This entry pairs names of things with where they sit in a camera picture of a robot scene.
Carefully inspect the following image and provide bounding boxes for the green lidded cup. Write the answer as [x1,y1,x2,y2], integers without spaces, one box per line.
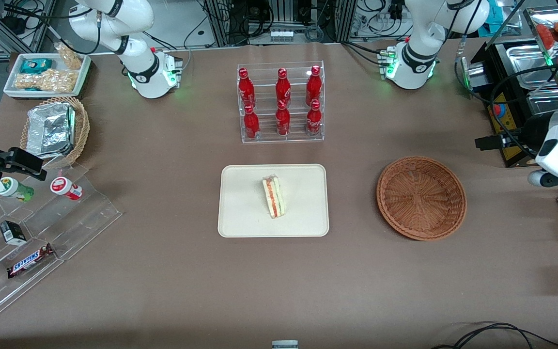
[0,177,35,203]

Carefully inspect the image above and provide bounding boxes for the white power strip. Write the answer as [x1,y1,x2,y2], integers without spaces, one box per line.
[268,28,295,43]

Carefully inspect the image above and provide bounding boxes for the silver foil snack bag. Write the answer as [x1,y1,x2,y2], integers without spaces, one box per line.
[26,103,76,158]

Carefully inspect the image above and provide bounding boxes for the teal snack packet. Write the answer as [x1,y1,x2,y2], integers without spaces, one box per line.
[21,58,53,74]

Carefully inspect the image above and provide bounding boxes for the white rectangular snack tray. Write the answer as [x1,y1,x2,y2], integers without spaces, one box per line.
[4,52,92,99]

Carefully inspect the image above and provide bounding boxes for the black arm base cable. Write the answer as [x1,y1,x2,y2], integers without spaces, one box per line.
[341,41,387,66]

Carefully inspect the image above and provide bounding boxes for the Snickers chocolate bar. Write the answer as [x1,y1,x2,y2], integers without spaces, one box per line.
[7,243,56,279]

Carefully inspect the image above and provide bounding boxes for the steel warmer pan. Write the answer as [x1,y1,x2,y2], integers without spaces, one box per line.
[507,44,558,90]
[526,90,558,114]

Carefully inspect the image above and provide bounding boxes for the black floor cable loop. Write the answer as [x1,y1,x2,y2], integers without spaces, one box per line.
[432,322,558,349]

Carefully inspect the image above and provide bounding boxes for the black glass food warmer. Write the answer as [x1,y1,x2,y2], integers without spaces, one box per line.
[461,5,558,168]

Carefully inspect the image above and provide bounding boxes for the light wicker basket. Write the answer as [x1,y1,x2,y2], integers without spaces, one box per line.
[20,96,91,168]

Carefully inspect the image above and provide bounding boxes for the clear acrylic stepped stand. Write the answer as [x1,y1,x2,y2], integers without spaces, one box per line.
[0,162,124,326]

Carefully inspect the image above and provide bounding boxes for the red lidded cup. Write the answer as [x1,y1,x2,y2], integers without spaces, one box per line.
[50,177,84,201]

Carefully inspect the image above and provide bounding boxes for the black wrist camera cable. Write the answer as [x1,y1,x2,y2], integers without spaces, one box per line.
[488,92,537,158]

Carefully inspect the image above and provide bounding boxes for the brown round wicker basket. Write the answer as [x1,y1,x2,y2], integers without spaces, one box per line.
[376,155,467,241]

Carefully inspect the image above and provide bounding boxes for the triangle sandwich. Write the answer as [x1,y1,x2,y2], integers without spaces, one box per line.
[261,175,285,220]

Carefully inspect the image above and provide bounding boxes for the clear bag of peanuts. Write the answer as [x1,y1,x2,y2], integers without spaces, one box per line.
[55,43,83,70]

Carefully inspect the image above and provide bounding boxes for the small black carton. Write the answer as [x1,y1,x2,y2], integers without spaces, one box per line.
[0,221,28,245]

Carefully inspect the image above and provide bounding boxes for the aluminium frame post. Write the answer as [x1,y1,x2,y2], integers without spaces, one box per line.
[337,0,357,42]
[204,0,229,47]

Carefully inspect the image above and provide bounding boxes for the red food in warmer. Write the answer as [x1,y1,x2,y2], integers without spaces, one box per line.
[533,19,558,54]

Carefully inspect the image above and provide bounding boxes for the clear bag cracker snacks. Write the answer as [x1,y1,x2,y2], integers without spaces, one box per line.
[15,69,77,93]

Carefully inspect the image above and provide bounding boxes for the cream plastic tray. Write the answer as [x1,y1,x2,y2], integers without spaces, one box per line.
[217,164,330,238]

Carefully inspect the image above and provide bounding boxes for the clear acrylic bottle rack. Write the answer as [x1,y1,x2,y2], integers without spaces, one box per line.
[237,61,325,143]

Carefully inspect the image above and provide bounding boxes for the yellow warmer control panel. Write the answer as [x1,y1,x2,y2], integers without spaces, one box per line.
[489,95,520,163]

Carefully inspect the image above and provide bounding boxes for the red cola bottle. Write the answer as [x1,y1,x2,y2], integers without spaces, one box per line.
[306,65,322,105]
[307,99,322,136]
[275,68,292,105]
[276,100,291,136]
[244,104,260,140]
[238,68,255,108]

